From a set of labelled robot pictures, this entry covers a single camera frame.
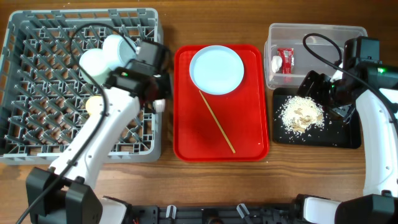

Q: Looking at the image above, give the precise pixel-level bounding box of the yellow plastic cup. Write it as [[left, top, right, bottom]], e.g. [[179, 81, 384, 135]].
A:
[[85, 96, 103, 116]]

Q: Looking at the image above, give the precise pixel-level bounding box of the light blue plate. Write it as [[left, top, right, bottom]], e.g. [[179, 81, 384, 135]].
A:
[[189, 45, 244, 95]]

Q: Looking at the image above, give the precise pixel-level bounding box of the red sauce packet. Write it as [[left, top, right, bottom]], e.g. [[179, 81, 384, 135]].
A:
[[277, 48, 294, 74]]

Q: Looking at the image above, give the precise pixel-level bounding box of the white napkin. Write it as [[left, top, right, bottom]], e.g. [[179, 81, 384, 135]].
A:
[[271, 55, 283, 73]]

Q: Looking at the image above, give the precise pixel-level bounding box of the wooden chopstick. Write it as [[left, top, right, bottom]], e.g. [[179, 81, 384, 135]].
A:
[[198, 90, 236, 154]]

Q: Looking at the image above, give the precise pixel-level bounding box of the grey dishwasher rack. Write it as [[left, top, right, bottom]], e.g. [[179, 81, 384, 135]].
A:
[[1, 8, 163, 165]]

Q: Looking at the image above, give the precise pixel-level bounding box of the clear plastic bin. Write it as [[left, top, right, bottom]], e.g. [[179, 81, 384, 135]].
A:
[[264, 22, 368, 90]]

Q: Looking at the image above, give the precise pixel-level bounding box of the rice food waste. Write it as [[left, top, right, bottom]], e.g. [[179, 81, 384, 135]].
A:
[[277, 96, 326, 135]]

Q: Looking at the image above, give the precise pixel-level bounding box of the light blue bowl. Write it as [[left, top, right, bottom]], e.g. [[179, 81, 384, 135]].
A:
[[102, 34, 136, 70]]

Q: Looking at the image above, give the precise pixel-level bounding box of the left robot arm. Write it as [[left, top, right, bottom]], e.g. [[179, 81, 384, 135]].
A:
[[18, 40, 172, 223]]

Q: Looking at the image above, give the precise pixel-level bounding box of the green bowl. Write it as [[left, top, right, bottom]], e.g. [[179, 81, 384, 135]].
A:
[[79, 49, 111, 85]]

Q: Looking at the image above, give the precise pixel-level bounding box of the red serving tray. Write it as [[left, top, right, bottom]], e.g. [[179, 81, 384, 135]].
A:
[[173, 44, 269, 162]]

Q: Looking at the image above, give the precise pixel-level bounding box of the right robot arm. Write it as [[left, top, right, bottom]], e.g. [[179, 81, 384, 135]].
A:
[[295, 36, 397, 223]]

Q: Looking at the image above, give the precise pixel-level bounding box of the black waste tray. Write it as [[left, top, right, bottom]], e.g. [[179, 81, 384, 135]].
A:
[[272, 88, 362, 149]]

